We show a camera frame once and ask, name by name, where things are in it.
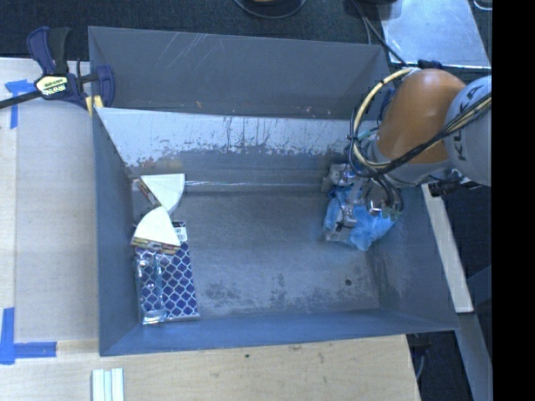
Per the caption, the grey metal bin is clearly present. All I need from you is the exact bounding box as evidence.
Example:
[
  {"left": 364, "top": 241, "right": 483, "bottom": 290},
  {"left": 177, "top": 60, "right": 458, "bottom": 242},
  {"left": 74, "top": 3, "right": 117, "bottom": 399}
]
[{"left": 86, "top": 26, "right": 461, "bottom": 358}]

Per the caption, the white wedge-shaped box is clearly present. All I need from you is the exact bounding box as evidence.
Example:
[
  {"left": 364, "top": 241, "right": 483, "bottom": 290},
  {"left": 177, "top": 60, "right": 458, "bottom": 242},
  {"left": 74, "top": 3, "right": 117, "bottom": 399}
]
[
  {"left": 130, "top": 206, "right": 182, "bottom": 253},
  {"left": 136, "top": 173, "right": 186, "bottom": 219}
]

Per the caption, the black cylinder on white bracket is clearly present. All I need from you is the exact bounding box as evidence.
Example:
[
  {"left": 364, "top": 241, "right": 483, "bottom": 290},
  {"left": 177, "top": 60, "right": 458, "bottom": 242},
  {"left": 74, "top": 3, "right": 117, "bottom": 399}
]
[{"left": 426, "top": 178, "right": 482, "bottom": 198}]

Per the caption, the blue crumpled cloth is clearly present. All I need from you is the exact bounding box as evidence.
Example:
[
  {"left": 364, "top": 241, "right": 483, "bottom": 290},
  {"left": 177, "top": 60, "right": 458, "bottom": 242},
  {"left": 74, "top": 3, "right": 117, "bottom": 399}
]
[{"left": 321, "top": 184, "right": 399, "bottom": 253}]

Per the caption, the pale wood board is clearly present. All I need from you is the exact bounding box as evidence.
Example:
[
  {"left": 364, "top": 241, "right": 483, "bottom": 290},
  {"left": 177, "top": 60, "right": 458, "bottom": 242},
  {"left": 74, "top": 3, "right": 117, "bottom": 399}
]
[{"left": 14, "top": 100, "right": 101, "bottom": 345}]

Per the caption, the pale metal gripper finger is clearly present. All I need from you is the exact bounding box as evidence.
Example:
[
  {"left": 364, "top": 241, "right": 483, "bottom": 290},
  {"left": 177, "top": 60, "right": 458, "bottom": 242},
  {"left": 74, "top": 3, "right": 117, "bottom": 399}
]
[
  {"left": 324, "top": 216, "right": 359, "bottom": 243},
  {"left": 320, "top": 164, "right": 350, "bottom": 194}
]

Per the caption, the blue patterned packet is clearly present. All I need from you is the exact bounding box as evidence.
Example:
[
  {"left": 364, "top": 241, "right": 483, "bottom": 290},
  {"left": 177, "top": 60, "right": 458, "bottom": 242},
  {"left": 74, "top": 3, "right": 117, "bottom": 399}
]
[{"left": 133, "top": 221, "right": 201, "bottom": 326}]

